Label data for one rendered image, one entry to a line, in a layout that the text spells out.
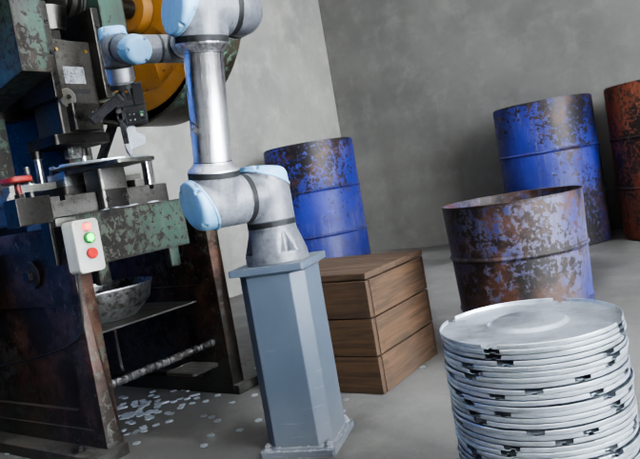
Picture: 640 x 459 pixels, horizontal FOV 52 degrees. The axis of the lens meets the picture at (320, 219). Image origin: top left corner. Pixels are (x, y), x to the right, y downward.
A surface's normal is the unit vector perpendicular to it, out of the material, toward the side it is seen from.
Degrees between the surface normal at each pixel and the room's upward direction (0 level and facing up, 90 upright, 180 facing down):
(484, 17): 90
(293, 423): 90
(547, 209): 92
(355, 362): 90
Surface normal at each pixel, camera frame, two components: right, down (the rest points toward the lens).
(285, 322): -0.29, 0.10
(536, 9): -0.58, 0.14
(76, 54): 0.80, -0.11
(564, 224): 0.40, 0.02
